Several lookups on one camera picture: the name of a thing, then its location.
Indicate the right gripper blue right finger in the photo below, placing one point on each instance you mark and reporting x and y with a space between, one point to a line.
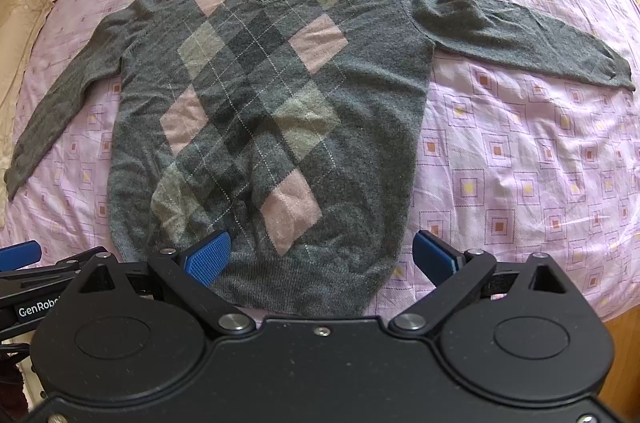
457 277

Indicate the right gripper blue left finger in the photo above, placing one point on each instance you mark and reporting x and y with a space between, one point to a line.
184 277

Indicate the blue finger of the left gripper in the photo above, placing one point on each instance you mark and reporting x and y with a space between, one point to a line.
19 255

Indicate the grey argyle sweater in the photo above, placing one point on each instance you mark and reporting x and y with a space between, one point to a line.
292 124

